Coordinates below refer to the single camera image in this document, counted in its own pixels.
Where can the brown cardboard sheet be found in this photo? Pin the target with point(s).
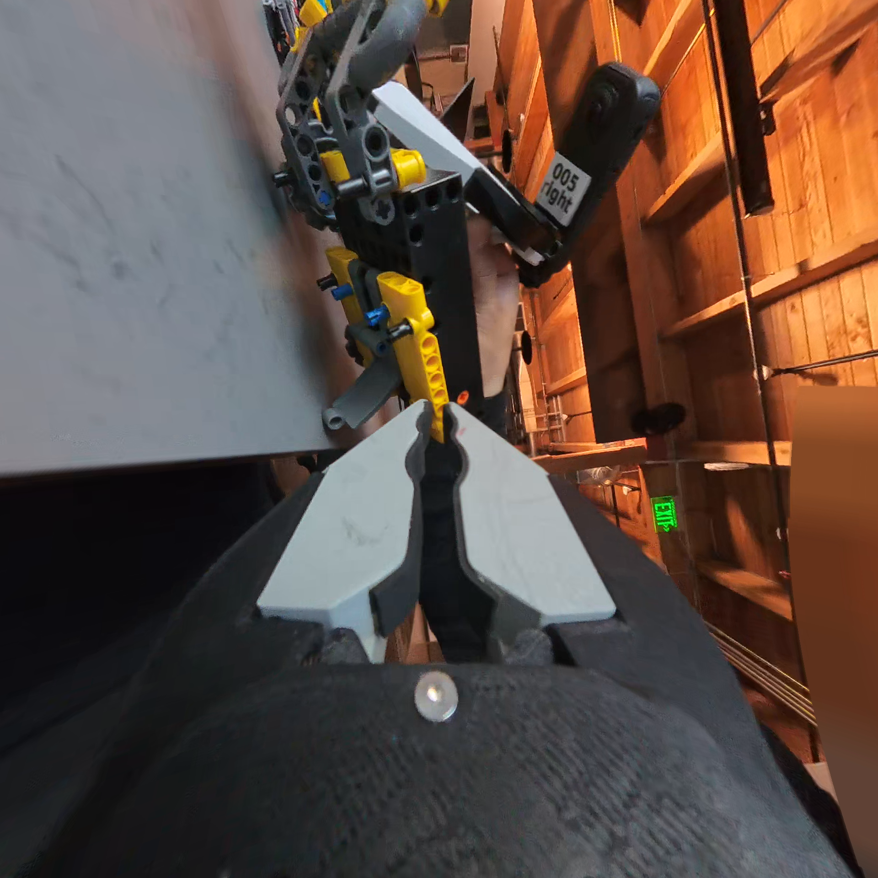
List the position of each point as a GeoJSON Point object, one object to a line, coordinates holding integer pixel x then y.
{"type": "Point", "coordinates": [840, 618]}

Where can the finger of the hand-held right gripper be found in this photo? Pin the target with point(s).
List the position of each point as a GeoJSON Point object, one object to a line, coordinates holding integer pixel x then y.
{"type": "Point", "coordinates": [425, 131]}

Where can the green exit sign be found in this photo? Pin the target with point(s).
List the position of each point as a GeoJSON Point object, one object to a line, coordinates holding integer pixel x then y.
{"type": "Point", "coordinates": [666, 515]}

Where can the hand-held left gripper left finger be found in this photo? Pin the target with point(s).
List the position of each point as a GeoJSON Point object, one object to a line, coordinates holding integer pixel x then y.
{"type": "Point", "coordinates": [336, 549]}

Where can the yellow black brick vehicle model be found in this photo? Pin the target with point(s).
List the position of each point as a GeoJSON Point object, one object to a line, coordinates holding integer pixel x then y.
{"type": "Point", "coordinates": [412, 220]}

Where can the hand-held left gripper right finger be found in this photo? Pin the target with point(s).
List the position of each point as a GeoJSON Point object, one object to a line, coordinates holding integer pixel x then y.
{"type": "Point", "coordinates": [535, 549]}

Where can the person's right hand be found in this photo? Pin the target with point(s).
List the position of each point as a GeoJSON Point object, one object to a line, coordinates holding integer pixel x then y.
{"type": "Point", "coordinates": [497, 316]}

